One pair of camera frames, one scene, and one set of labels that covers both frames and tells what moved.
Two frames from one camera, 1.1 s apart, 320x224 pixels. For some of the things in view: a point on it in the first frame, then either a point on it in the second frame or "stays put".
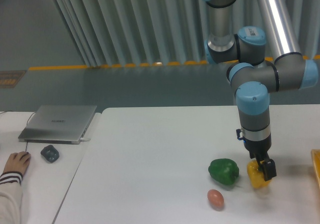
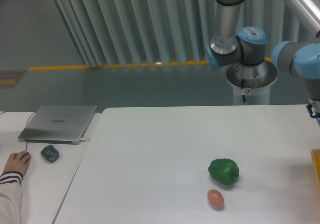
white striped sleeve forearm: (10, 197) stays put
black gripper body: (257, 149) -> (309, 108)
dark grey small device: (50, 153) stays put
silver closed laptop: (57, 124) stays put
